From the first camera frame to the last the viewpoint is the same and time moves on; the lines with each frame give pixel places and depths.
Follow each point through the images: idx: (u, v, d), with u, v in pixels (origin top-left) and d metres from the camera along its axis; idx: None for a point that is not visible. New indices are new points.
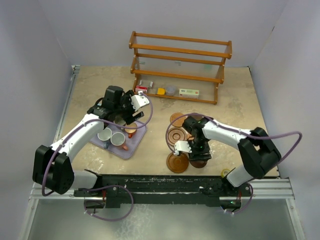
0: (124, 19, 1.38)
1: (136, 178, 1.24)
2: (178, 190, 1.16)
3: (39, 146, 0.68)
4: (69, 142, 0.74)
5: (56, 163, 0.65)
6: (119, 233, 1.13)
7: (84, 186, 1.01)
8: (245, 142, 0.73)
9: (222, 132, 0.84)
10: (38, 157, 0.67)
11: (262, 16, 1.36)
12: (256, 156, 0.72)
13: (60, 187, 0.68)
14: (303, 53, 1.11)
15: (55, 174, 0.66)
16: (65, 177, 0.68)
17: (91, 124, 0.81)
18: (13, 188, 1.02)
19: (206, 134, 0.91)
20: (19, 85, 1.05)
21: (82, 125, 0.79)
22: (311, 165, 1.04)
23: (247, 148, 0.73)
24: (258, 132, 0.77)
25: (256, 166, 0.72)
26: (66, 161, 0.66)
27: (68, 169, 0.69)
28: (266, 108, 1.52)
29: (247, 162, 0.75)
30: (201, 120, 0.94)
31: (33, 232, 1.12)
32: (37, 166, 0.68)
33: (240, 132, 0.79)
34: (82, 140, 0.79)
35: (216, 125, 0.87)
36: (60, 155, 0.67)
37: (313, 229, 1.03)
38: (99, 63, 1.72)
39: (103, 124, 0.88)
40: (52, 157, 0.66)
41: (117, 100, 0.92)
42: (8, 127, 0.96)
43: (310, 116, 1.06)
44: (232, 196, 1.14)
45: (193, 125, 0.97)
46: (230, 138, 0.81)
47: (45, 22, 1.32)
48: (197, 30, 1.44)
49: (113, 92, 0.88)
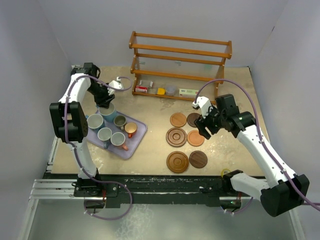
0: (123, 20, 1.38)
1: (136, 178, 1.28)
2: (178, 190, 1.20)
3: (50, 104, 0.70)
4: (72, 95, 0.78)
5: (72, 110, 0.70)
6: (119, 233, 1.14)
7: (87, 164, 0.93)
8: (285, 190, 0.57)
9: (261, 153, 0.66)
10: (54, 113, 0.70)
11: (262, 16, 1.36)
12: (283, 202, 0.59)
13: (83, 131, 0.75)
14: (303, 53, 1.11)
15: (75, 121, 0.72)
16: (82, 121, 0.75)
17: (81, 80, 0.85)
18: (13, 188, 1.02)
19: (238, 136, 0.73)
20: (19, 86, 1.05)
21: (75, 81, 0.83)
22: (311, 165, 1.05)
23: (282, 196, 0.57)
24: (302, 182, 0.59)
25: (273, 209, 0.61)
26: (79, 105, 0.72)
27: (82, 113, 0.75)
28: (267, 108, 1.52)
29: (269, 200, 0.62)
30: (245, 119, 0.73)
31: (33, 232, 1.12)
32: (54, 122, 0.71)
33: (283, 171, 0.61)
34: (80, 95, 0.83)
35: (260, 141, 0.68)
36: (72, 102, 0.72)
37: (312, 229, 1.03)
38: (99, 63, 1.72)
39: (89, 82, 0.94)
40: (66, 107, 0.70)
41: (94, 70, 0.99)
42: (8, 127, 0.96)
43: (309, 116, 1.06)
44: (232, 196, 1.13)
45: (231, 116, 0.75)
46: (267, 168, 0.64)
47: (45, 22, 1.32)
48: (197, 29, 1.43)
49: (90, 62, 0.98)
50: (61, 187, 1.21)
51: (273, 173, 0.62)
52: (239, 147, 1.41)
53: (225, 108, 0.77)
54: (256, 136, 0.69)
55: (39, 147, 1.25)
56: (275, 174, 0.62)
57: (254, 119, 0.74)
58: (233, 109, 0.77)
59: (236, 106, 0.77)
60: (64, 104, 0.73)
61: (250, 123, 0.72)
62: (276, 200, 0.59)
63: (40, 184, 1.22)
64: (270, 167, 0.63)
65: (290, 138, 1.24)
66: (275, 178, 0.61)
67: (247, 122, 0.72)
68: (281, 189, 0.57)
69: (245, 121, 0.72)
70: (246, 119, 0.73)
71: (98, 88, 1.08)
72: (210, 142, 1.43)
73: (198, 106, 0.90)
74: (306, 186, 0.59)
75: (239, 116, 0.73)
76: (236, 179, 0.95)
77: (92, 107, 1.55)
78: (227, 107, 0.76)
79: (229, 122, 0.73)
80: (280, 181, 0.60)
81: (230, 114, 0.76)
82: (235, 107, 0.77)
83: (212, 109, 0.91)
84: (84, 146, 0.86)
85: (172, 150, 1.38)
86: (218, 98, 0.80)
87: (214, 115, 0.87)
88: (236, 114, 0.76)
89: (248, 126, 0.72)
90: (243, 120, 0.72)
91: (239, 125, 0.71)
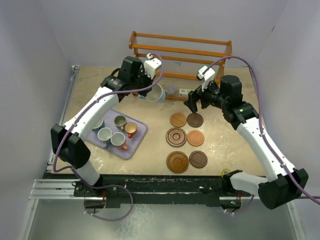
0: (124, 20, 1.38)
1: (136, 178, 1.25)
2: (178, 190, 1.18)
3: (53, 125, 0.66)
4: (81, 122, 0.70)
5: (69, 142, 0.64)
6: (119, 233, 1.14)
7: (85, 179, 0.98)
8: (284, 185, 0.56)
9: (261, 146, 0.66)
10: (53, 135, 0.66)
11: (262, 16, 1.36)
12: (280, 196, 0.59)
13: (75, 162, 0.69)
14: (304, 53, 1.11)
15: (69, 152, 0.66)
16: (79, 156, 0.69)
17: (104, 100, 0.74)
18: (13, 188, 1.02)
19: (239, 128, 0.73)
20: (20, 86, 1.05)
21: (94, 102, 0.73)
22: (311, 166, 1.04)
23: (281, 190, 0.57)
24: (301, 176, 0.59)
25: (271, 202, 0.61)
26: (79, 141, 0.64)
27: (83, 147, 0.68)
28: (267, 108, 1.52)
29: (266, 193, 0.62)
30: (245, 112, 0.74)
31: (33, 232, 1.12)
32: (53, 143, 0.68)
33: (282, 165, 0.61)
34: (95, 119, 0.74)
35: (260, 134, 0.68)
36: (73, 135, 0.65)
37: (313, 230, 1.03)
38: (99, 63, 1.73)
39: (118, 98, 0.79)
40: (64, 138, 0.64)
41: (135, 72, 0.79)
42: (9, 126, 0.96)
43: (310, 117, 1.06)
44: (232, 196, 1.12)
45: (232, 108, 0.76)
46: (266, 162, 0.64)
47: (45, 23, 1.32)
48: (197, 30, 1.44)
49: (130, 62, 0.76)
50: (61, 187, 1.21)
51: (272, 167, 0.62)
52: (239, 147, 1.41)
53: (230, 96, 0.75)
54: (256, 129, 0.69)
55: (39, 147, 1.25)
56: (274, 168, 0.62)
57: (255, 111, 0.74)
58: (237, 97, 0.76)
59: (241, 94, 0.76)
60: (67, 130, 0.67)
61: (250, 116, 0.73)
62: (274, 193, 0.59)
63: (40, 184, 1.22)
64: (270, 161, 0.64)
65: (290, 139, 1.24)
66: (275, 172, 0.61)
67: (248, 115, 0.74)
68: (280, 184, 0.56)
69: (246, 113, 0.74)
70: (247, 111, 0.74)
71: (138, 85, 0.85)
72: (210, 142, 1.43)
73: (204, 78, 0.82)
74: (304, 180, 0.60)
75: (240, 109, 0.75)
76: (235, 178, 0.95)
77: None
78: (233, 95, 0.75)
79: (230, 114, 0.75)
80: (279, 175, 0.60)
81: (233, 103, 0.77)
82: (240, 96, 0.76)
83: (212, 84, 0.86)
84: (83, 168, 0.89)
85: (172, 150, 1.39)
86: (223, 82, 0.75)
87: (214, 93, 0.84)
88: (238, 104, 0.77)
89: (249, 118, 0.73)
90: (244, 112, 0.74)
91: (239, 117, 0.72)
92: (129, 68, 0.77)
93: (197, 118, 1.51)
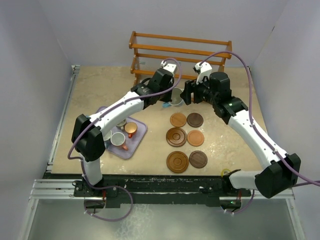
0: (124, 20, 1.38)
1: (136, 178, 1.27)
2: (178, 190, 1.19)
3: (80, 115, 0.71)
4: (105, 118, 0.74)
5: (89, 134, 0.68)
6: (119, 233, 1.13)
7: (89, 177, 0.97)
8: (277, 170, 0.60)
9: (253, 136, 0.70)
10: (77, 124, 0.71)
11: (262, 16, 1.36)
12: (275, 183, 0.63)
13: (89, 154, 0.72)
14: (304, 53, 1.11)
15: (86, 143, 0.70)
16: (94, 149, 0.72)
17: (131, 104, 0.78)
18: (13, 188, 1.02)
19: (230, 122, 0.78)
20: (20, 86, 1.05)
21: (122, 103, 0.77)
22: (311, 166, 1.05)
23: (275, 175, 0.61)
24: (293, 160, 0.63)
25: (268, 189, 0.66)
26: (98, 135, 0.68)
27: (101, 142, 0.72)
28: (266, 108, 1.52)
29: (262, 181, 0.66)
30: (234, 106, 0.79)
31: (33, 232, 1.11)
32: (74, 131, 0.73)
33: (274, 151, 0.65)
34: (118, 119, 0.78)
35: (251, 124, 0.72)
36: (94, 128, 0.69)
37: (314, 231, 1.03)
38: (99, 63, 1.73)
39: (143, 105, 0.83)
40: (87, 129, 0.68)
41: (164, 84, 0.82)
42: (9, 126, 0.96)
43: (310, 116, 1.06)
44: (232, 196, 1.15)
45: (222, 103, 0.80)
46: (259, 150, 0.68)
47: (45, 22, 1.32)
48: (196, 30, 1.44)
49: (162, 74, 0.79)
50: (61, 187, 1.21)
51: (265, 154, 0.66)
52: (239, 147, 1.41)
53: (219, 91, 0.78)
54: (247, 121, 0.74)
55: (39, 147, 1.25)
56: (267, 155, 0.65)
57: (244, 104, 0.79)
58: (226, 93, 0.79)
59: (230, 90, 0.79)
60: (91, 122, 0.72)
61: (240, 109, 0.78)
62: (270, 180, 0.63)
63: (40, 184, 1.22)
64: (262, 149, 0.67)
65: (289, 139, 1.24)
66: (268, 159, 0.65)
67: (237, 108, 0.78)
68: (273, 170, 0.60)
69: (235, 107, 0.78)
70: (236, 105, 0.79)
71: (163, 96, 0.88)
72: (210, 142, 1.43)
73: (200, 70, 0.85)
74: (297, 165, 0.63)
75: (229, 103, 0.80)
76: (233, 176, 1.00)
77: (91, 106, 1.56)
78: (221, 91, 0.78)
79: (220, 109, 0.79)
80: (272, 161, 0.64)
81: (222, 98, 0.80)
82: (229, 91, 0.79)
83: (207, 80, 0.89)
84: (92, 165, 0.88)
85: (172, 150, 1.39)
86: (212, 78, 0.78)
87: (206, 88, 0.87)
88: (227, 99, 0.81)
89: (238, 111, 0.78)
90: (233, 106, 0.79)
91: (229, 111, 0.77)
92: (159, 79, 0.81)
93: (197, 118, 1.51)
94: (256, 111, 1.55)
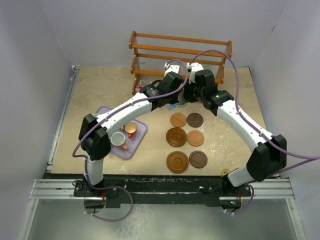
0: (124, 20, 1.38)
1: (136, 178, 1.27)
2: (178, 190, 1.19)
3: (88, 114, 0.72)
4: (112, 119, 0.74)
5: (96, 134, 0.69)
6: (119, 233, 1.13)
7: (90, 177, 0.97)
8: (264, 151, 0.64)
9: (239, 122, 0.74)
10: (85, 123, 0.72)
11: (262, 16, 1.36)
12: (265, 165, 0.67)
13: (94, 153, 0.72)
14: (304, 53, 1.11)
15: (92, 143, 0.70)
16: (100, 149, 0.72)
17: (138, 105, 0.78)
18: (13, 188, 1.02)
19: (218, 113, 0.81)
20: (19, 86, 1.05)
21: (129, 104, 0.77)
22: (311, 166, 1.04)
23: (263, 156, 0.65)
24: (279, 140, 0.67)
25: (260, 173, 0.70)
26: (104, 136, 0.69)
27: (107, 143, 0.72)
28: (266, 108, 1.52)
29: (254, 166, 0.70)
30: (221, 97, 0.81)
31: (33, 232, 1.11)
32: (81, 130, 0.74)
33: (261, 134, 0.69)
34: (125, 120, 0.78)
35: (237, 111, 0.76)
36: (101, 128, 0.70)
37: (313, 230, 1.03)
38: (99, 64, 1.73)
39: (151, 107, 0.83)
40: (93, 129, 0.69)
41: (174, 87, 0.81)
42: (9, 126, 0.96)
43: (309, 116, 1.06)
44: (232, 196, 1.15)
45: (209, 96, 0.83)
46: (247, 135, 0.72)
47: (45, 22, 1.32)
48: (197, 30, 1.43)
49: (173, 77, 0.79)
50: (61, 187, 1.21)
51: (252, 137, 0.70)
52: (239, 147, 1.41)
53: (205, 86, 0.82)
54: (233, 109, 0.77)
55: (39, 147, 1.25)
56: (254, 138, 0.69)
57: (229, 95, 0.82)
58: (212, 87, 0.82)
59: (215, 84, 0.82)
60: (97, 122, 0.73)
61: (226, 99, 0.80)
62: (259, 161, 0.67)
63: (40, 184, 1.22)
64: (249, 133, 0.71)
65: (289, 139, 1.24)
66: (255, 141, 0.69)
67: (224, 99, 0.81)
68: (261, 150, 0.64)
69: (222, 99, 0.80)
70: (222, 97, 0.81)
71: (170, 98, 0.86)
72: (210, 142, 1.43)
73: (191, 69, 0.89)
74: (283, 144, 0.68)
75: (216, 95, 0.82)
76: (232, 173, 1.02)
77: (91, 106, 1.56)
78: (207, 86, 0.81)
79: (208, 101, 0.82)
80: (259, 143, 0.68)
81: (209, 92, 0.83)
82: (214, 85, 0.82)
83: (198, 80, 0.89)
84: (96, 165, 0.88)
85: (172, 150, 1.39)
86: (197, 75, 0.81)
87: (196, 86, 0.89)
88: (214, 92, 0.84)
89: (225, 101, 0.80)
90: (220, 98, 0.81)
91: (215, 102, 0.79)
92: (170, 82, 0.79)
93: (197, 118, 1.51)
94: (256, 111, 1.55)
